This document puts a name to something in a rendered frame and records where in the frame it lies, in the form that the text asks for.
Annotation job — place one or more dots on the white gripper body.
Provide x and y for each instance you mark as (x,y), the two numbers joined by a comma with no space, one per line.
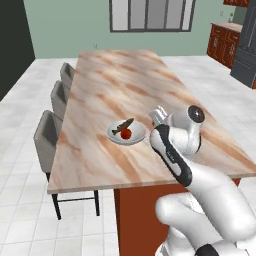
(159,115)

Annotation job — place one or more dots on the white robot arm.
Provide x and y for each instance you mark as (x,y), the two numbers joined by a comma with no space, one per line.
(213,196)

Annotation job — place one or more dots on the white bowl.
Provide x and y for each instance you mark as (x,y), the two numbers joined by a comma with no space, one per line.
(136,131)

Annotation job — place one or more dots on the brown fish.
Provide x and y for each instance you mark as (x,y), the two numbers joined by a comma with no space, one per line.
(124,125)

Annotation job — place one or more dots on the red tomato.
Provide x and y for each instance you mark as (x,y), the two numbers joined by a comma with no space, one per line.
(126,134)

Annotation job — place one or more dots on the marble top dining counter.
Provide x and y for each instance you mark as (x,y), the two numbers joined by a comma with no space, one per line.
(110,86)

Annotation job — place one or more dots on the red-brown base cupboards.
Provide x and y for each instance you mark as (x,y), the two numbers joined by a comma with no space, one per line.
(222,41)

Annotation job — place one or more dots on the grey framed window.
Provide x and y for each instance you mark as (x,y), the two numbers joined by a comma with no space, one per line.
(151,15)

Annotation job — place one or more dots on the grey stool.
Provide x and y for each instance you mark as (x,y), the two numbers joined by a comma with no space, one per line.
(66,74)
(58,98)
(46,136)

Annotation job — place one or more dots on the dark grey fridge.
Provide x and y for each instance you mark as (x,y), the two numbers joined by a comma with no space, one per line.
(245,50)

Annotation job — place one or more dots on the small green item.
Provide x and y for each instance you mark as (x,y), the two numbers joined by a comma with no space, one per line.
(231,16)

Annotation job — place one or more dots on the white wall socket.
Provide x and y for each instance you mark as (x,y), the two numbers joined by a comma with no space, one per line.
(95,45)

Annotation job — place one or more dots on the red-brown wall cupboard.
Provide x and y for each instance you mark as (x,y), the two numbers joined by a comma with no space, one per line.
(236,2)

